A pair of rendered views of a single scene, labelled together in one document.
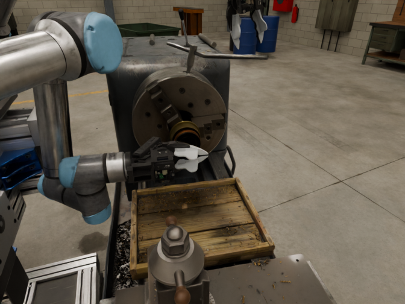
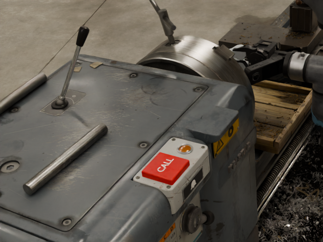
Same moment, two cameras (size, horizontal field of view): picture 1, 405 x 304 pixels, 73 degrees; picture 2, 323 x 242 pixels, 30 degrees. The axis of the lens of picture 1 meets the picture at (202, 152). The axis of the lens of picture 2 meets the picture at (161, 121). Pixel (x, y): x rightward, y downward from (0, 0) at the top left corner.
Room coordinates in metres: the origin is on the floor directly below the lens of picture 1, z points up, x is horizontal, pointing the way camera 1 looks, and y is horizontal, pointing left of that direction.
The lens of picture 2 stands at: (1.80, 0.98, 1.87)
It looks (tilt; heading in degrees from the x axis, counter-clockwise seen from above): 33 degrees down; 227
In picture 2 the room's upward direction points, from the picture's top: 8 degrees counter-clockwise
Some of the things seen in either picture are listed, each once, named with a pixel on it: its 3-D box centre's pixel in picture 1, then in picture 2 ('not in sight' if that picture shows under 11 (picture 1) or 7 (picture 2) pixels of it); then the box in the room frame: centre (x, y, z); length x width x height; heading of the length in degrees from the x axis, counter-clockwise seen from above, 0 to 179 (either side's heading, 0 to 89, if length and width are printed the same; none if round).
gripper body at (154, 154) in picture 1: (150, 164); (272, 60); (0.58, 0.13, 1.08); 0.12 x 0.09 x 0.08; 101
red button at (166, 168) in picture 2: not in sight; (166, 169); (1.26, 0.39, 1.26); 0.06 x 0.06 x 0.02; 12
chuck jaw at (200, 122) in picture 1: (209, 123); not in sight; (0.81, -0.02, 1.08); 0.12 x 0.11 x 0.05; 102
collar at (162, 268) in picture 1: (176, 254); not in sight; (0.26, 0.04, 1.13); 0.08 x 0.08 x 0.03
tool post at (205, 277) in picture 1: (181, 278); (303, 14); (0.26, 0.03, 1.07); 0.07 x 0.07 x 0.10; 12
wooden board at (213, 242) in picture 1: (194, 219); (242, 107); (0.58, 0.02, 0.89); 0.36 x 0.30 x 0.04; 102
